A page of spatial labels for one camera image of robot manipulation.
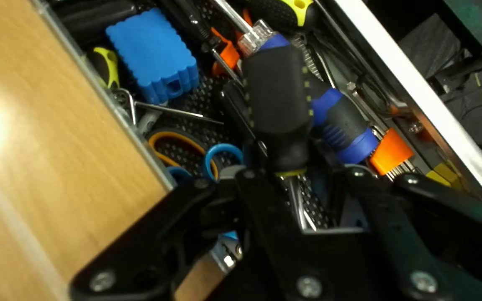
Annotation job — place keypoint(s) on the orange plastic clip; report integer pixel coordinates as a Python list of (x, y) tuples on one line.
[(228, 52)]

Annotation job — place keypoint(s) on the blue plastic bit box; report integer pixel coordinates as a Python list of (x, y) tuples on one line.
[(151, 52)]

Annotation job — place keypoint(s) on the grey tool cabinet wooden top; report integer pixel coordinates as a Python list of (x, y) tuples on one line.
[(46, 155)]

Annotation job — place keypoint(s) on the thin metal hex key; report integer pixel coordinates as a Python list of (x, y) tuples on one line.
[(168, 109)]

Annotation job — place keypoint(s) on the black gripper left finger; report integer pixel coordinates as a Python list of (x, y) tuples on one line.
[(263, 234)]

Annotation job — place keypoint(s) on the stubby black screwdriver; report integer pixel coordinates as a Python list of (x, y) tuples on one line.
[(277, 100)]

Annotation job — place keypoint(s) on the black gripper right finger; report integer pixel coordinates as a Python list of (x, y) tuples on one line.
[(419, 239)]

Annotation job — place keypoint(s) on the black floor equipment rig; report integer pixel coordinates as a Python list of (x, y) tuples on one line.
[(459, 50)]

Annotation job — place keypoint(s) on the grey metal tool drawer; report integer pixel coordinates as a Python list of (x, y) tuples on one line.
[(419, 93)]

